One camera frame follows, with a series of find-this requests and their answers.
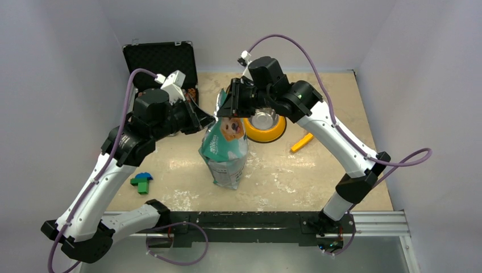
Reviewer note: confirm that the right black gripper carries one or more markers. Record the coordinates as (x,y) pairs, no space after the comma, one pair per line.
(233,106)

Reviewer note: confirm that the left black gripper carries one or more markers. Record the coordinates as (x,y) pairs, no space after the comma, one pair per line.
(194,124)

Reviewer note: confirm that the green dog food bag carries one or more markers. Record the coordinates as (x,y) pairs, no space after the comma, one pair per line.
(224,150)

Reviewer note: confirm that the yellow plastic scoop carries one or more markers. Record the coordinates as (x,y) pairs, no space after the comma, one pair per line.
(302,143)

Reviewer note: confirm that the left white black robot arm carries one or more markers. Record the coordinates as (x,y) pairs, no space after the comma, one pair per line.
(83,231)

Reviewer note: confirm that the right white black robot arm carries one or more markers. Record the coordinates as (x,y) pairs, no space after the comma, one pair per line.
(264,84)

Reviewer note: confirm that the yellow double pet bowl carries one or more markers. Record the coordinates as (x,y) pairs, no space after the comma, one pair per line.
(265,126)

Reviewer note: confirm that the black poker chip case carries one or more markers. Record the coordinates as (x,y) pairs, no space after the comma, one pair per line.
(165,58)

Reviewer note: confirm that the green blue toy blocks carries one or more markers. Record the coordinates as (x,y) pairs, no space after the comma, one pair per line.
(141,182)

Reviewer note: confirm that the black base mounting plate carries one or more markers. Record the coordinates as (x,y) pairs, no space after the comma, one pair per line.
(301,228)

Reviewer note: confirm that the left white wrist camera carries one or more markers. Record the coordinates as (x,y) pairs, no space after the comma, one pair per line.
(172,84)

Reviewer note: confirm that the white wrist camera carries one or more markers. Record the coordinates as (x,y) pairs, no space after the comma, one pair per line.
(244,58)
(172,84)

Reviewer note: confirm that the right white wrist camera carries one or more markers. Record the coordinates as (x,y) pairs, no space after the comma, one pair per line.
(244,58)

